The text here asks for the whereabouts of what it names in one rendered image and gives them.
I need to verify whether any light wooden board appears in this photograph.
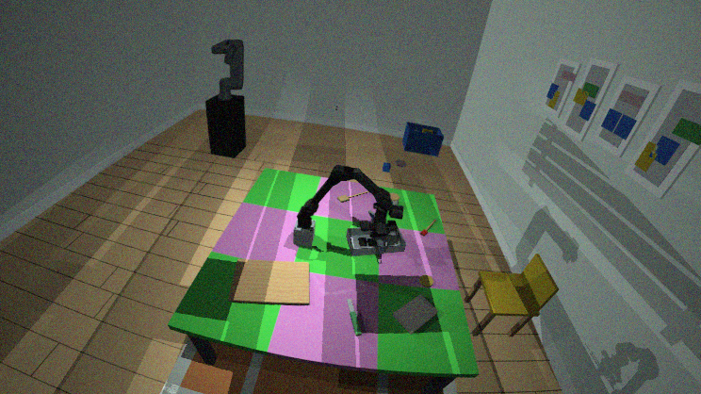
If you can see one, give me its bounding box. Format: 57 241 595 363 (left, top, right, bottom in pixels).
228 259 310 305

